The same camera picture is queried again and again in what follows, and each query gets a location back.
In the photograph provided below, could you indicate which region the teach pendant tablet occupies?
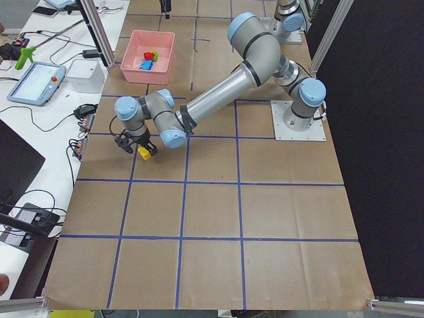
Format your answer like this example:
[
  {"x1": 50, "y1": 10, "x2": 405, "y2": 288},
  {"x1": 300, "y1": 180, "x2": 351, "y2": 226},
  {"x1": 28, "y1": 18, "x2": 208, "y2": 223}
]
[{"x1": 7, "y1": 62, "x2": 67, "y2": 107}]

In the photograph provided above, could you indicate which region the aluminium frame post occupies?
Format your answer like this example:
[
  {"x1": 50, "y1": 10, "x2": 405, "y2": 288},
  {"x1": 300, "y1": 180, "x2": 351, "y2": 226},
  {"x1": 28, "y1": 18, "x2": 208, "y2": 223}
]
[{"x1": 76, "y1": 0, "x2": 115, "y2": 68}]

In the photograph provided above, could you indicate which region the red toy block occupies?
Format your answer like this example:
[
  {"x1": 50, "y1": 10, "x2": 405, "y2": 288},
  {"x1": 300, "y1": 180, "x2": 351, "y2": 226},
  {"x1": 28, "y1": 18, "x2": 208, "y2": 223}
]
[{"x1": 143, "y1": 52, "x2": 154, "y2": 60}]

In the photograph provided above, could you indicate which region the white plastic container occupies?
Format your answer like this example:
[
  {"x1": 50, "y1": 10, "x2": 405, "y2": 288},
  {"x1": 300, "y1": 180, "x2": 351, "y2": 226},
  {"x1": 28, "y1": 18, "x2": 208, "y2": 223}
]
[{"x1": 66, "y1": 59, "x2": 105, "y2": 93}]

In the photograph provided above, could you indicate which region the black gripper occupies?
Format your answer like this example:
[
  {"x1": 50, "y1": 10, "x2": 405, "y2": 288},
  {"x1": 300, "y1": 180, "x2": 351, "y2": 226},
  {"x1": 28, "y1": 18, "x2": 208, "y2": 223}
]
[
  {"x1": 114, "y1": 130, "x2": 158, "y2": 156},
  {"x1": 160, "y1": 0, "x2": 172, "y2": 19}
]

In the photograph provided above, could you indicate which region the metal reacher grabber tool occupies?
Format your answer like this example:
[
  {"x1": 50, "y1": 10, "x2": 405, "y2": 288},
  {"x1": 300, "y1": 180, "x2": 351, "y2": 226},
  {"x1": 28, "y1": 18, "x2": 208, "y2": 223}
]
[{"x1": 15, "y1": 19, "x2": 84, "y2": 70}]

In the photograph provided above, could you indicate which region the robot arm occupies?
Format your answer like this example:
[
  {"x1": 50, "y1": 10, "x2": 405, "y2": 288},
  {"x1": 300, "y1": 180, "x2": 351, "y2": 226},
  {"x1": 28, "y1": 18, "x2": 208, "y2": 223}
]
[
  {"x1": 259, "y1": 0, "x2": 307, "y2": 44},
  {"x1": 113, "y1": 12, "x2": 327, "y2": 158}
]

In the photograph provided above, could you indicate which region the black power adapter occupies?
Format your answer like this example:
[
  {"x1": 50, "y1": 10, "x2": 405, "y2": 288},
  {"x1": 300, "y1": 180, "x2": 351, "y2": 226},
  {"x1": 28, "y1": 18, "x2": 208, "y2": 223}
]
[{"x1": 81, "y1": 50, "x2": 99, "y2": 58}]

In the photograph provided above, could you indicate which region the yellow toy block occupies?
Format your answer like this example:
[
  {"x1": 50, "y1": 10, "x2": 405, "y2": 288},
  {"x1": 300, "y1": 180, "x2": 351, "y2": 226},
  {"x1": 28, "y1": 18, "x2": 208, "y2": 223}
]
[{"x1": 137, "y1": 146, "x2": 152, "y2": 160}]

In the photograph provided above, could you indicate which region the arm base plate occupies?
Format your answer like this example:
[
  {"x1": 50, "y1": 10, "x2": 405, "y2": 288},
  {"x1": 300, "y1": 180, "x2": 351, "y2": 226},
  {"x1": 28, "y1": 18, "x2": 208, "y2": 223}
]
[
  {"x1": 270, "y1": 100, "x2": 327, "y2": 142},
  {"x1": 259, "y1": 17, "x2": 302, "y2": 44}
]

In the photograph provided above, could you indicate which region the pink plastic box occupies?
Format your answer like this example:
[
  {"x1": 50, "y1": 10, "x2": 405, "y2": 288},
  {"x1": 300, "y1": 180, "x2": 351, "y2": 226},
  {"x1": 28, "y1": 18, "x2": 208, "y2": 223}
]
[{"x1": 121, "y1": 30, "x2": 175, "y2": 85}]

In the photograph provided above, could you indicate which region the black smartphone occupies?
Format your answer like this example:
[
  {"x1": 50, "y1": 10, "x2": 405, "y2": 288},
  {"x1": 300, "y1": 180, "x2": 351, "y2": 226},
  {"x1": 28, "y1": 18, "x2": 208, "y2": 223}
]
[{"x1": 32, "y1": 6, "x2": 58, "y2": 17}]

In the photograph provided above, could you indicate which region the blue toy block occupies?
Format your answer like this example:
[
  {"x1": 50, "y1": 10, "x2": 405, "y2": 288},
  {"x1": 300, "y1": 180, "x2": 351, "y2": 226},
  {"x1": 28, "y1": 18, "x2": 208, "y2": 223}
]
[{"x1": 139, "y1": 60, "x2": 154, "y2": 71}]

